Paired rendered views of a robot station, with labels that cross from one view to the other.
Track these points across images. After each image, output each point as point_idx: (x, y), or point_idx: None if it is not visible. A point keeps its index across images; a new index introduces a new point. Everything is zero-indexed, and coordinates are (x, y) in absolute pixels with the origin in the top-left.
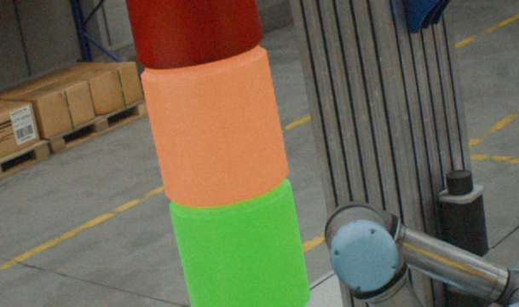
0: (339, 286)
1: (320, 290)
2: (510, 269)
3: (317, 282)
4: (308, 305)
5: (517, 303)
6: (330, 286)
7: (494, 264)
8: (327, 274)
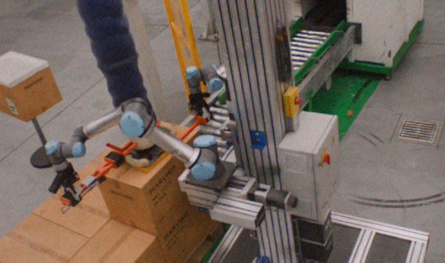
0: (310, 132)
1: (319, 129)
2: (215, 79)
3: (324, 134)
4: (318, 120)
5: (213, 66)
6: (315, 131)
7: (219, 67)
8: (321, 140)
